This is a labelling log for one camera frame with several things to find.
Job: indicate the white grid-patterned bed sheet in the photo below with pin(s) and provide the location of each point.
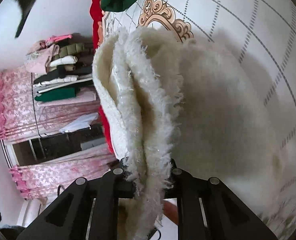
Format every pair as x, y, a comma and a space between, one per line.
262, 36

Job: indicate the stack of folded clothes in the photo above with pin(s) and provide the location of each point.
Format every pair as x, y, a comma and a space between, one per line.
61, 71

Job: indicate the white fluffy fleece garment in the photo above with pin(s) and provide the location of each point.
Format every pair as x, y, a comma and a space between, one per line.
190, 102

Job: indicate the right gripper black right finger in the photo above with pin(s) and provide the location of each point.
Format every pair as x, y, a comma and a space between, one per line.
208, 209

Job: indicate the red floral blanket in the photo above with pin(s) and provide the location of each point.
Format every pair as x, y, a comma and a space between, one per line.
97, 14

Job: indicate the pink patterned curtain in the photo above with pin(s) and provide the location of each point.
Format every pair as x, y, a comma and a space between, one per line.
22, 119

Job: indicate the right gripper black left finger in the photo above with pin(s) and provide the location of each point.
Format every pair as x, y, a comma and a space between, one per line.
86, 209

